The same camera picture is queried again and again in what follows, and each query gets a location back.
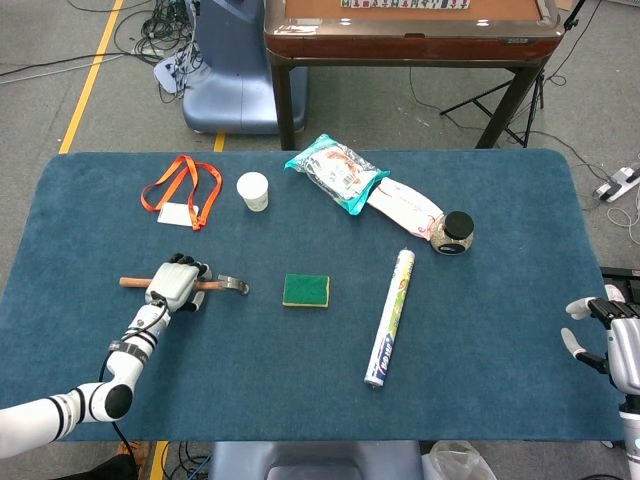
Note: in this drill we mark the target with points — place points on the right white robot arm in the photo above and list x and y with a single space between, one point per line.
631 435

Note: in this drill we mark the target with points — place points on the blue table cloth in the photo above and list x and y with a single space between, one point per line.
325 360

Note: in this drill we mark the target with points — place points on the white sneaker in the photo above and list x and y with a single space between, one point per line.
614 292

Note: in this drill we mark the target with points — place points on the row of mahjong tiles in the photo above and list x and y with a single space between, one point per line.
405 4

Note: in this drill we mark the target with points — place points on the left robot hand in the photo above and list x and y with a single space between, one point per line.
175 283

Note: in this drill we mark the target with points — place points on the white pink printed pouch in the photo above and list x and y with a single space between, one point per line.
405 209

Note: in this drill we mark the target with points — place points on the white printed wrap roll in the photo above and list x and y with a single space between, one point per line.
391 320

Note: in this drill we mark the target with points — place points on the teal clear snack bag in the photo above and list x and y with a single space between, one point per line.
337 173

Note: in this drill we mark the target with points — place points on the white badge card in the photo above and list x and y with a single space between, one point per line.
174 214

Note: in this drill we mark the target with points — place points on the blue grey robot torso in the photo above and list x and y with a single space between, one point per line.
315 460

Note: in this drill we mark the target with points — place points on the green yellow scrubbing sponge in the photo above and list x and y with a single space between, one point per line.
306 290

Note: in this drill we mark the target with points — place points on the black tripod stand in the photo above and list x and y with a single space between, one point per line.
520 100

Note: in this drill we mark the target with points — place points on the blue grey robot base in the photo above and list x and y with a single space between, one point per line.
235 70

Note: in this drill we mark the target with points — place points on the white paper cup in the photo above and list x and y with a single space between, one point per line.
253 192

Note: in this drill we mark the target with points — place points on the clear plastic bag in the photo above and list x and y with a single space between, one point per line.
457 460

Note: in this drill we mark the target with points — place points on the brown mahjong table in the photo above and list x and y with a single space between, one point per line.
410 45

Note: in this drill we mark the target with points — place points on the white power strip with plugs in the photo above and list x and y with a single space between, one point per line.
172 70

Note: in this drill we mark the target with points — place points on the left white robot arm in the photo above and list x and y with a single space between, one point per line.
95 385

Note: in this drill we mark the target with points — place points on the black lid glass jar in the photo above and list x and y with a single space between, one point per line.
454 232

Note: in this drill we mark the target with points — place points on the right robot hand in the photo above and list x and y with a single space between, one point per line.
617 350

